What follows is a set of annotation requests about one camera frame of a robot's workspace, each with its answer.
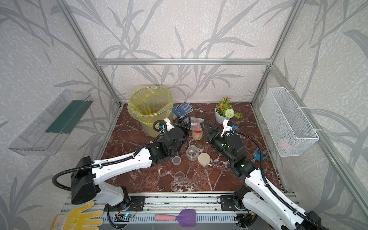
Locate red lid oatmeal jar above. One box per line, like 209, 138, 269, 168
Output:
191, 124, 203, 140

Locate clear oatmeal jar tall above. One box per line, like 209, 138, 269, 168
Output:
190, 117, 204, 125

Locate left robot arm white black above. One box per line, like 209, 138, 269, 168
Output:
52, 116, 191, 207

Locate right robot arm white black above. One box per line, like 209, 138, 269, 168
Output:
200, 122, 325, 230

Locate white pot artificial flowers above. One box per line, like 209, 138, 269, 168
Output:
215, 97, 242, 124

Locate blue dotted work glove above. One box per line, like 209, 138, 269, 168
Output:
172, 103, 193, 118

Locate mesh trash bin yellow bag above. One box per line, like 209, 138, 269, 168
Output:
127, 85, 173, 138

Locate green circuit board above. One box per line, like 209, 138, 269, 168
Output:
116, 212, 136, 219

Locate yellow dotted work glove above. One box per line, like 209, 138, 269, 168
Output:
51, 202, 104, 230

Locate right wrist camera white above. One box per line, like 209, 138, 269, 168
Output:
221, 119, 237, 137

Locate white wire wall basket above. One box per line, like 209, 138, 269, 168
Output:
260, 87, 320, 157

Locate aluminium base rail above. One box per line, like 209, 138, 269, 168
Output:
60, 192, 301, 215

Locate purple scoop pink handle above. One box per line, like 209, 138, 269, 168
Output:
154, 209, 196, 228

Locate clear plastic wall shelf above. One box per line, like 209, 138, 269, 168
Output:
8, 90, 94, 156

